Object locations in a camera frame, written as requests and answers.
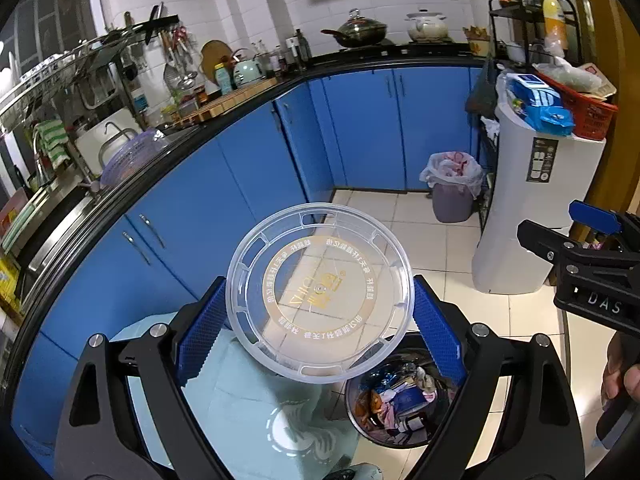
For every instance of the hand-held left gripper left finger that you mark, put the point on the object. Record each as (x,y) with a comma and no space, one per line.
(200,335)

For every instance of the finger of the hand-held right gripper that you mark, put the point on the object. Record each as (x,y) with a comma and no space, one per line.
(550,242)
(592,215)

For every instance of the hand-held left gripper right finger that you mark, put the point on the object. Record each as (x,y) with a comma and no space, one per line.
(440,330)

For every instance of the dark brown pill bottle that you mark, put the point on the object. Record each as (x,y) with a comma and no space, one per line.
(412,425)

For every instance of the black and white trash bin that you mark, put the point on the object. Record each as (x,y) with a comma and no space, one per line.
(356,395)

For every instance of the clear round plastic lid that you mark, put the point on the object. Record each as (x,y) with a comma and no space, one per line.
(320,290)

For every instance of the person's right hand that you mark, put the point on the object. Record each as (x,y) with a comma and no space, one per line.
(625,370)

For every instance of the tall white floor appliance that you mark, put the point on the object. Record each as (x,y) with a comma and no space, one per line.
(530,220)

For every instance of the teal printed tablecloth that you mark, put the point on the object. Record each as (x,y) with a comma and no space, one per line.
(240,410)

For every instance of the purple waste bin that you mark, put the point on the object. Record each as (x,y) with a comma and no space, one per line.
(452,205)

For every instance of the red plastic basket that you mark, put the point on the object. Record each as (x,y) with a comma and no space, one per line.
(587,107)

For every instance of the blue plastic packet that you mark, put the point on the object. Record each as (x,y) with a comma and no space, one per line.
(540,105)

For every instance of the white plastic bin liner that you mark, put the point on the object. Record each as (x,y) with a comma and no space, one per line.
(452,167)

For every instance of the blue kitchen cabinets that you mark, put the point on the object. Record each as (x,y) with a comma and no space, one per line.
(225,185)

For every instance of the dark hanging bag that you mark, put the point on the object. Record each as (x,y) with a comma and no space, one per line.
(480,92)

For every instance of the stainless steel sink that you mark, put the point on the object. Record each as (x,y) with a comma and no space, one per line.
(55,230)

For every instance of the purple plastic colander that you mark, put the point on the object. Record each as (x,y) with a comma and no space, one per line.
(132,157)

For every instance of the yellow spray bottle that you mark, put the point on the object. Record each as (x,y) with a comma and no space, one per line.
(554,15)

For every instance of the black metal storage rack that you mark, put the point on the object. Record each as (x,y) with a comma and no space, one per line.
(530,12)

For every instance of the green plastic drain tray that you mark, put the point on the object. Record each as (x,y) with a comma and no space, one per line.
(20,220)

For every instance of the black kitchen countertop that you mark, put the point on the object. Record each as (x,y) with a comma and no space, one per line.
(400,62)

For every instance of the chrome kitchen faucet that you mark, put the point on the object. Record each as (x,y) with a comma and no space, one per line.
(42,160)

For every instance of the wooden block board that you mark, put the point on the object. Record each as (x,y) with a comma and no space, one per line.
(230,100)

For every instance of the red sauce jar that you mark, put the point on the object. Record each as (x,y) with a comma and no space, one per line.
(200,96)

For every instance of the green striped cloth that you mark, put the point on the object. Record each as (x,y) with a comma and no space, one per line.
(50,142)

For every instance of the white ceramic pot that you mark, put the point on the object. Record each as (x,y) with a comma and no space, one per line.
(426,25)

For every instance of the light blue bottle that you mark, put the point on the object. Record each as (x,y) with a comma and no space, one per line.
(222,77)

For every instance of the mint green kettle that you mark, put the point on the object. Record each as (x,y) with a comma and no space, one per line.
(248,71)

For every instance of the round wooden cutting board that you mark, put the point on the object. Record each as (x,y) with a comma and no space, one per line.
(215,55)

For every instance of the hanging kitchen utensils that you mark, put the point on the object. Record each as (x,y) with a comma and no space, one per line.
(177,55)

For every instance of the wok with glass lid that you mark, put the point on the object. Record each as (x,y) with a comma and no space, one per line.
(361,30)

